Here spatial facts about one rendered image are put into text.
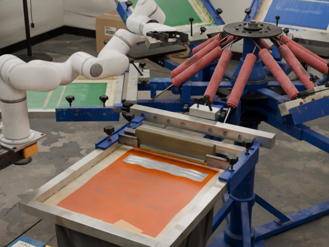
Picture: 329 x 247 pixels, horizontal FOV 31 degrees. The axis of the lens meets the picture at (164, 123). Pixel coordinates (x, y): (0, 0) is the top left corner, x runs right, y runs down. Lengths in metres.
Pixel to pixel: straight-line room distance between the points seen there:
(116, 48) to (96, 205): 0.61
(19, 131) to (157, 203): 0.56
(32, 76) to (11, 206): 2.07
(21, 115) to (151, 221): 0.60
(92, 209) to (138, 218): 0.18
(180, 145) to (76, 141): 2.53
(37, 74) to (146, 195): 0.58
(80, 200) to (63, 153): 2.50
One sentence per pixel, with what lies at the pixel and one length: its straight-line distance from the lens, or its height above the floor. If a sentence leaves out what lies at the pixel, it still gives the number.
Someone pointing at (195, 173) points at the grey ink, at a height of 0.96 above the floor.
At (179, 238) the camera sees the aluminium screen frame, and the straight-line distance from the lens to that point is 1.91.
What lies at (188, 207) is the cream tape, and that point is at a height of 0.95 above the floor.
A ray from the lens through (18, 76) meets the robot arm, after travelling 2.05.
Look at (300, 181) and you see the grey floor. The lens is 4.32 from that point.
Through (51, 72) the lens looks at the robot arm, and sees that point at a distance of 2.10.
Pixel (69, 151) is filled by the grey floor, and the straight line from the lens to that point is 4.67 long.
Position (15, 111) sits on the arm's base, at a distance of 2.16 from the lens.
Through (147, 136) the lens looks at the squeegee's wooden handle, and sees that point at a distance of 2.43.
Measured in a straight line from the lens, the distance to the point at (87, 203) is 2.15.
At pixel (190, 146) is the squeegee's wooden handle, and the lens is 2.35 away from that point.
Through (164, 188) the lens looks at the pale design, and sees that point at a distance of 2.22.
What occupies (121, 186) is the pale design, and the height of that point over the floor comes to 0.95.
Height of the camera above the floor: 2.07
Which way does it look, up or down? 24 degrees down
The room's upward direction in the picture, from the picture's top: straight up
